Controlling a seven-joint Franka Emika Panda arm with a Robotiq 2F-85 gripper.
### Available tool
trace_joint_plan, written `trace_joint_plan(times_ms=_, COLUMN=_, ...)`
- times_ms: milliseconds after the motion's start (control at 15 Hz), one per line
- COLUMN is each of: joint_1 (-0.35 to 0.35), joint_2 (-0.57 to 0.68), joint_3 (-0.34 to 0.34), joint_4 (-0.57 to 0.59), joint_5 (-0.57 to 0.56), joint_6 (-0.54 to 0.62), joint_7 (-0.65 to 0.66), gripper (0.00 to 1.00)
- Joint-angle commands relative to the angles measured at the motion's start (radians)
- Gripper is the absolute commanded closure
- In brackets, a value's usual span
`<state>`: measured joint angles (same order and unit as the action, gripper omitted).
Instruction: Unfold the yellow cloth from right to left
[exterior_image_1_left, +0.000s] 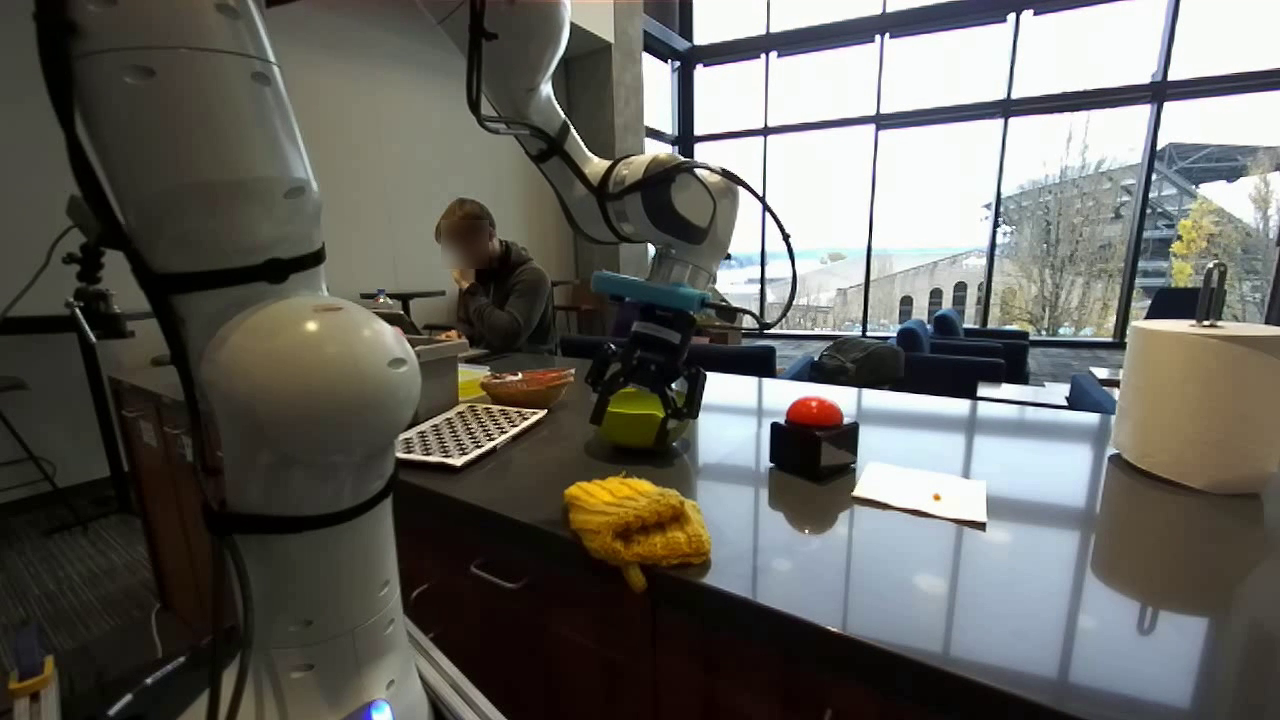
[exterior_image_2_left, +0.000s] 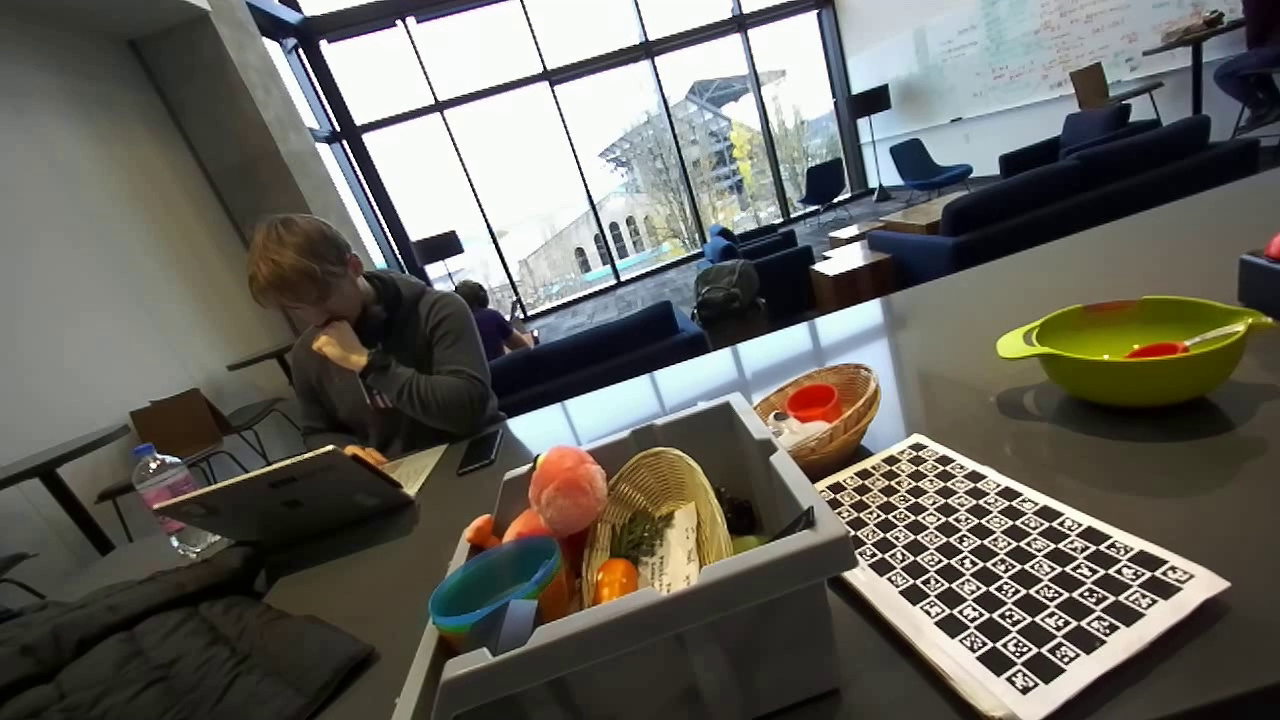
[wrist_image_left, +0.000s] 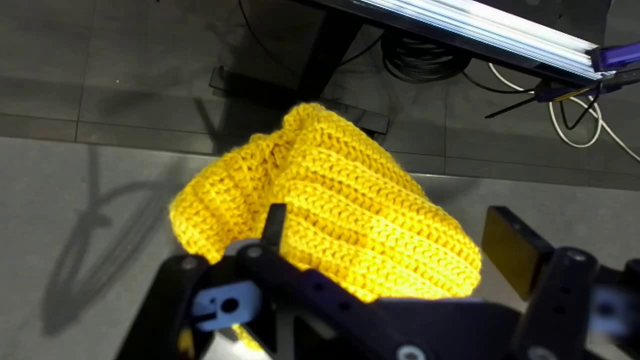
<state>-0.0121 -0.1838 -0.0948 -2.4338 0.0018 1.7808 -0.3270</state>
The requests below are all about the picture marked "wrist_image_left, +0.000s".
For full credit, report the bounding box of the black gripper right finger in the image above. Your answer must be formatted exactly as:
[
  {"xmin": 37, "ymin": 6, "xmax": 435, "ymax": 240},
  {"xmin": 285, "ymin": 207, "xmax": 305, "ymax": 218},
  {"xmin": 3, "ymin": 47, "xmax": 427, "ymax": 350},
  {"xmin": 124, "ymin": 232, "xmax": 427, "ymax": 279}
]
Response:
[{"xmin": 481, "ymin": 203, "xmax": 640, "ymax": 360}]

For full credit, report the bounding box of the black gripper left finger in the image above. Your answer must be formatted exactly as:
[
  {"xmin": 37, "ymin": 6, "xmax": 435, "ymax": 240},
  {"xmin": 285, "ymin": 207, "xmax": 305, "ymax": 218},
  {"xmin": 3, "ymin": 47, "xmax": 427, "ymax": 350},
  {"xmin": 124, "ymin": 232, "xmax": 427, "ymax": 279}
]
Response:
[{"xmin": 116, "ymin": 202, "xmax": 363, "ymax": 360}]

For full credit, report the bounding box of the yellow crocheted cloth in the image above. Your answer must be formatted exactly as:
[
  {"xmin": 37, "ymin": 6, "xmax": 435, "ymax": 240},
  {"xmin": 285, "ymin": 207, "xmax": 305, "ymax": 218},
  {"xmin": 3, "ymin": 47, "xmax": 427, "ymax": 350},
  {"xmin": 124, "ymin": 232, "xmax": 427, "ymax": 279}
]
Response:
[{"xmin": 167, "ymin": 100, "xmax": 485, "ymax": 306}]

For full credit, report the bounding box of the desk with white edge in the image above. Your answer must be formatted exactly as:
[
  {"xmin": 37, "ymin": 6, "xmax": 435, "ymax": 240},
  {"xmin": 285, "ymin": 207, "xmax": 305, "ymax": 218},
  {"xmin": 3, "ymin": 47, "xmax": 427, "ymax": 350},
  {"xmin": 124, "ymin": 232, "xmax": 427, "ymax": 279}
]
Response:
[{"xmin": 208, "ymin": 0, "xmax": 640, "ymax": 136}]

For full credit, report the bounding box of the white cable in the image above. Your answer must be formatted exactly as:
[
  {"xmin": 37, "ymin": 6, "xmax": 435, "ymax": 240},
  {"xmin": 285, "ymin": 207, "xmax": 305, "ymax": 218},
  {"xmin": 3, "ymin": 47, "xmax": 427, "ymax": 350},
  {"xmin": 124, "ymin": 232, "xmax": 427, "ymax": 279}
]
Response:
[{"xmin": 489, "ymin": 62, "xmax": 640, "ymax": 164}]

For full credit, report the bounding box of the thin black cable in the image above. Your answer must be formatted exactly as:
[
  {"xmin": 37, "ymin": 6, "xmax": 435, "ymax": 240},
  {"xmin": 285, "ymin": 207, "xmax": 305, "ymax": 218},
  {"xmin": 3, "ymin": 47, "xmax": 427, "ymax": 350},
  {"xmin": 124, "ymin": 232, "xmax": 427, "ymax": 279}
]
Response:
[{"xmin": 462, "ymin": 68, "xmax": 602, "ymax": 132}]

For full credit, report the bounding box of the coiled black cable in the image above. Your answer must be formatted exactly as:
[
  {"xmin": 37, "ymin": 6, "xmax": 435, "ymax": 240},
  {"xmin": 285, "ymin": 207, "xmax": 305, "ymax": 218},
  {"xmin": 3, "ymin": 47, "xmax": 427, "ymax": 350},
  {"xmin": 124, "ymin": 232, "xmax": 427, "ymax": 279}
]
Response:
[{"xmin": 380, "ymin": 32, "xmax": 474, "ymax": 83}]

